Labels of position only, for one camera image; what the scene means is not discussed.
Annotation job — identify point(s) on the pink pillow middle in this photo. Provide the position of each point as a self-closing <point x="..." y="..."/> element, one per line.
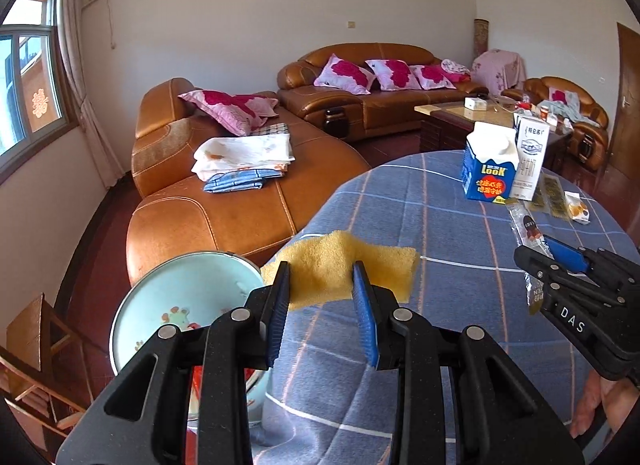
<point x="393" y="75"/>

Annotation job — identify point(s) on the small white snack box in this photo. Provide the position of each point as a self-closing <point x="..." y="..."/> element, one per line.
<point x="576" y="207"/>

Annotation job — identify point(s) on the pink pillow left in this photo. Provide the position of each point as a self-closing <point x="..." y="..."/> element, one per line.
<point x="345" y="75"/>

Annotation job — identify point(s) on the blue checked tablecloth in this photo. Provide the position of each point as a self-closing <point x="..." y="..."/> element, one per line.
<point x="324" y="404"/>

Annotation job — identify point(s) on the wooden coffee table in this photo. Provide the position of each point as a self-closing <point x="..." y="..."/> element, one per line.
<point x="445" y="127"/>

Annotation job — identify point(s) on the brown leather long sofa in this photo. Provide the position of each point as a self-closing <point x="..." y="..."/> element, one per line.
<point x="353" y="117"/>

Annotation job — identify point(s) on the pink covered chair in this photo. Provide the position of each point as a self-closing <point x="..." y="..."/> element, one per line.
<point x="498" y="70"/>

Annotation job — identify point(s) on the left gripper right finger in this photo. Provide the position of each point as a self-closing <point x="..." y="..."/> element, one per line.
<point x="374" y="307"/>

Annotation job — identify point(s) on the beige curtain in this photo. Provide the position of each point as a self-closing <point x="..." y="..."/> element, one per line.
<point x="68" y="15"/>

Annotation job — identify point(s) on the pink pillow right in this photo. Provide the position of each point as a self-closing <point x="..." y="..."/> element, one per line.
<point x="431" y="77"/>

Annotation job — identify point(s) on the clear snack wrapper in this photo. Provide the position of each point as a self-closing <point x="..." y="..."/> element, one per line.
<point x="527" y="234"/>

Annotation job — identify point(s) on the folded white cloth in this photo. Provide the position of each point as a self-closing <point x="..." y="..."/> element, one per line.
<point x="224" y="155"/>

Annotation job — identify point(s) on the brown wooden door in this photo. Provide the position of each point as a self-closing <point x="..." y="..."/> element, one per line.
<point x="624" y="148"/>

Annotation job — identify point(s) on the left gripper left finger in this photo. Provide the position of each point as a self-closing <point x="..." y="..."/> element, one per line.
<point x="268" y="311"/>

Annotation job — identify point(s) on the clear sachet strip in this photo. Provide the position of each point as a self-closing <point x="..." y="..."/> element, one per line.
<point x="538" y="202"/>
<point x="555" y="197"/>

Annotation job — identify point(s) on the white box on coffee table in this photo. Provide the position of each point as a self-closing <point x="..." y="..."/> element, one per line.
<point x="475" y="104"/>

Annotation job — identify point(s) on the blue LOOK milk carton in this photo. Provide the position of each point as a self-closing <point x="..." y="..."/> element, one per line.
<point x="490" y="163"/>

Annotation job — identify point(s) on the folded blue striped cloth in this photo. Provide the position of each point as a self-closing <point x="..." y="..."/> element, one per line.
<point x="241" y="180"/>

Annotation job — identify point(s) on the clear sachet strip left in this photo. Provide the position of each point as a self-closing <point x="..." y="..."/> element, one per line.
<point x="538" y="202"/>

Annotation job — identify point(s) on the right hand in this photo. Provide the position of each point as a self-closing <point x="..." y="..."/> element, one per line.
<point x="616" y="397"/>

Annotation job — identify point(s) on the brown leather armchair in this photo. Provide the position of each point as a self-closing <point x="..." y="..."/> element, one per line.
<point x="568" y="101"/>

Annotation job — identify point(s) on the tall patterned floor lamp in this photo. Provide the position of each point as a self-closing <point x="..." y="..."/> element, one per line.
<point x="481" y="36"/>

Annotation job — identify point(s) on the clear sachet strip right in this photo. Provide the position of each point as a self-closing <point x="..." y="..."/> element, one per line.
<point x="555" y="197"/>

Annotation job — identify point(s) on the red plastic bag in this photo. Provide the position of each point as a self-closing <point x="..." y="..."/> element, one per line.
<point x="213" y="385"/>

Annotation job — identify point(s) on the wooden chair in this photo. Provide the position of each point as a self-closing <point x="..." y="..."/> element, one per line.
<point x="46" y="368"/>

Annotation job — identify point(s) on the brown leather chaise sofa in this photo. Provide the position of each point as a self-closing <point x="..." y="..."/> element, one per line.
<point x="176" y="216"/>

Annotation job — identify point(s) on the light blue trash bin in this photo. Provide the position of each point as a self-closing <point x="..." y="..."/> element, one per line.
<point x="189" y="291"/>

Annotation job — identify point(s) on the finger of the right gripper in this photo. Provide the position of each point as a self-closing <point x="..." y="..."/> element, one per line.
<point x="567" y="256"/>
<point x="538" y="265"/>

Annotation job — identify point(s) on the yellow sponge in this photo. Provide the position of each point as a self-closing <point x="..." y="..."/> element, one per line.
<point x="321" y="268"/>

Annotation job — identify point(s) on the window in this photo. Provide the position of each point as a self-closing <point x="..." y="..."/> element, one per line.
<point x="36" y="106"/>

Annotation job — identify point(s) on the white tall milk carton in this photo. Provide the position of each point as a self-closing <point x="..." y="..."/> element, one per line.
<point x="531" y="140"/>

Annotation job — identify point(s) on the pink red pillow on chaise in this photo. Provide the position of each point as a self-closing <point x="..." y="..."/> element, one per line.
<point x="240" y="114"/>

